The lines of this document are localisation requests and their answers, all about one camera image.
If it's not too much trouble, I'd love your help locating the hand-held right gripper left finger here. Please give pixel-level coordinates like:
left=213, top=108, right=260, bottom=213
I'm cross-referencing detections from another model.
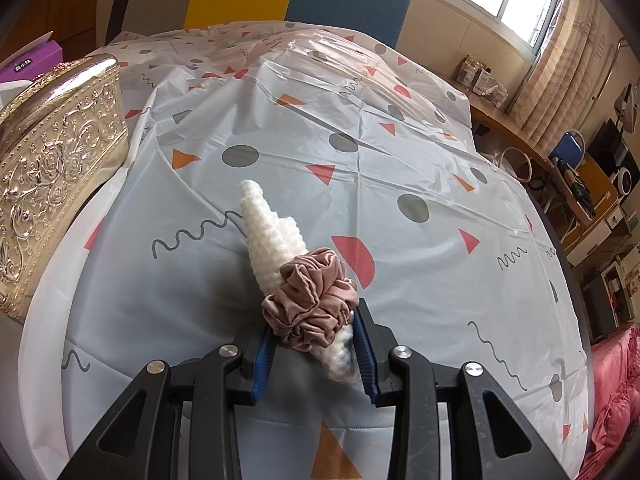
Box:
left=57, top=322, right=276, bottom=480

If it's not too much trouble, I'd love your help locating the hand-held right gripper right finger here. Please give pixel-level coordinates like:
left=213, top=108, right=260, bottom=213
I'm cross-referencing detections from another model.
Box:
left=350, top=302, right=583, bottom=480

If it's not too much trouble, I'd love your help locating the dusty pink scrunchie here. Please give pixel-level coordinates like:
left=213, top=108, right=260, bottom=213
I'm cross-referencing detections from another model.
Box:
left=261, top=247, right=360, bottom=352

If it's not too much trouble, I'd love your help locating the white knit sock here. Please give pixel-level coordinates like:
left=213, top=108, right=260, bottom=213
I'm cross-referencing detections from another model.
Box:
left=239, top=179, right=368, bottom=386

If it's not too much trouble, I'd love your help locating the white tote bag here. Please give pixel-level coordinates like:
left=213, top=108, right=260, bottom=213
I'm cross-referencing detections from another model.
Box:
left=492, top=146, right=533, bottom=183

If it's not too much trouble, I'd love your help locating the low storage shelf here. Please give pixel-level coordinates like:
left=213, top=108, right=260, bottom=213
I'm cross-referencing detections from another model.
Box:
left=582, top=255, right=640, bottom=326

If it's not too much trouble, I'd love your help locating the pink ruffled bedding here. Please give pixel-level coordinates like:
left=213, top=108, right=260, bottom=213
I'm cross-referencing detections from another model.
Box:
left=587, top=322, right=640, bottom=480

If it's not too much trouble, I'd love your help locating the white cabinet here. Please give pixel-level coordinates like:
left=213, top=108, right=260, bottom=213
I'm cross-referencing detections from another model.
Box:
left=565, top=200, right=631, bottom=266

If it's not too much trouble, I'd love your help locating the wooden desk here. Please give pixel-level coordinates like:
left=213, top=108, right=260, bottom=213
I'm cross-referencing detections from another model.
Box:
left=450, top=77, right=551, bottom=166

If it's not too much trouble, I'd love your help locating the gold ornate tissue box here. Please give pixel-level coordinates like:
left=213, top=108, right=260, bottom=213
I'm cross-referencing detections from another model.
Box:
left=0, top=55, right=131, bottom=318

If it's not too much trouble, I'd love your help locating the blue folding chair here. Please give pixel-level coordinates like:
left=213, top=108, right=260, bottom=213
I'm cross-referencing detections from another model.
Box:
left=547, top=130, right=603, bottom=226

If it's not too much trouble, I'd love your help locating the yellow wooden board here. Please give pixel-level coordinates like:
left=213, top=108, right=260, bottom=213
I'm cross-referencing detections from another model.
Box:
left=565, top=152, right=621, bottom=241

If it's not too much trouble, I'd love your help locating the group of small boxes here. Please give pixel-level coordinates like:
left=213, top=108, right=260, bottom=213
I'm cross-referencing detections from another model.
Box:
left=457, top=54, right=508, bottom=108

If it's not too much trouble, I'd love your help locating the white round fan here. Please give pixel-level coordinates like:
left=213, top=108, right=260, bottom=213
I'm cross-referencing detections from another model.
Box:
left=612, top=167, right=638, bottom=203

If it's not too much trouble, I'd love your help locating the black television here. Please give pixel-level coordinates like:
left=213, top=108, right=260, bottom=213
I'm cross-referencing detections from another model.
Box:
left=587, top=119, right=631, bottom=176

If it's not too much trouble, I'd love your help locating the beige pink print curtain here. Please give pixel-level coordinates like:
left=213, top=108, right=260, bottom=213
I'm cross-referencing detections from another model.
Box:
left=505, top=0, right=631, bottom=146

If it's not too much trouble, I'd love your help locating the hanging beige bag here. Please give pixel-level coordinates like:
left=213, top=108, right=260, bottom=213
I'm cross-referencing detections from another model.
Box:
left=617, top=80, right=640, bottom=136

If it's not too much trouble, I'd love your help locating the metal coat stand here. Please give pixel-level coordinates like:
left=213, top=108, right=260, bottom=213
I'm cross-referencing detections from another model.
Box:
left=590, top=37, right=631, bottom=106

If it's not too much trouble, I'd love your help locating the purple carton box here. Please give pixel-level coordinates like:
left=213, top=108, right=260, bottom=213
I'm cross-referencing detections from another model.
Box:
left=0, top=31, right=65, bottom=86

